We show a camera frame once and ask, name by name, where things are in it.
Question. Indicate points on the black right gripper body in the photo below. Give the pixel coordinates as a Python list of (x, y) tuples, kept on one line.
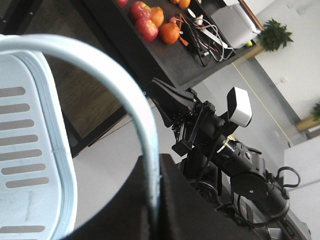
[(198, 129)]

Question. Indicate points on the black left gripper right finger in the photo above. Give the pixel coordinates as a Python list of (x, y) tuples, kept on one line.
[(184, 215)]

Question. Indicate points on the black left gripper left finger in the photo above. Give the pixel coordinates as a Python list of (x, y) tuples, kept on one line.
[(125, 217)]

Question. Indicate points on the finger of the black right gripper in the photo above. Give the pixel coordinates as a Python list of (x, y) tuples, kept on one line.
[(170, 113), (171, 101)]

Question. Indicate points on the light blue plastic basket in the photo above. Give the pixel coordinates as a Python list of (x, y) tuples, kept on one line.
[(38, 186)]

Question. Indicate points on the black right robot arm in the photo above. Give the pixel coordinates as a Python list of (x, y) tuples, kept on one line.
[(246, 170)]

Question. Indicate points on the dark wooden table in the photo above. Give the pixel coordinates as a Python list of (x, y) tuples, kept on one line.
[(171, 63)]

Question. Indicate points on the orange fruit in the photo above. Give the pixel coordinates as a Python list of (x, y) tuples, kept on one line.
[(169, 33)]

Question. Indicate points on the red apple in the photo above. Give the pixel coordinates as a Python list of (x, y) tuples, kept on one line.
[(147, 28)]

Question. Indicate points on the green potted plant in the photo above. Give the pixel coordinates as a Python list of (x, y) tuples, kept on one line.
[(274, 35)]

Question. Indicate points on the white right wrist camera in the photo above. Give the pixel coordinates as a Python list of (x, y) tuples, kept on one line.
[(239, 110)]

